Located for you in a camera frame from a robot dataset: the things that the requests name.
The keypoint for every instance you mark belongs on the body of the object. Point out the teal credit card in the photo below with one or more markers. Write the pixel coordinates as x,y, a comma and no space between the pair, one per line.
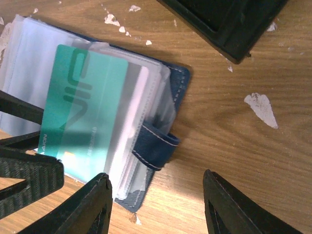
80,111

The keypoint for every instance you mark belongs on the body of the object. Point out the blue card holder wallet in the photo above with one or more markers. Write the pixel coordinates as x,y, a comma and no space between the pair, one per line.
141,142

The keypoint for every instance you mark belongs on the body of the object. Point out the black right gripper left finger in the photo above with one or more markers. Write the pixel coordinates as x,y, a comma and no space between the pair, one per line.
87,211

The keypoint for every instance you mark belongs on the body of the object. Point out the black right card bin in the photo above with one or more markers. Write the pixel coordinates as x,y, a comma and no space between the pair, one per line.
232,27

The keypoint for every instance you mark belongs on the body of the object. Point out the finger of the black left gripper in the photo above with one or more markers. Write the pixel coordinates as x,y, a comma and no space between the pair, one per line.
19,108
40,176

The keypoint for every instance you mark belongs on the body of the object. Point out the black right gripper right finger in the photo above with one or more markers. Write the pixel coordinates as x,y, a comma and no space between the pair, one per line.
229,211

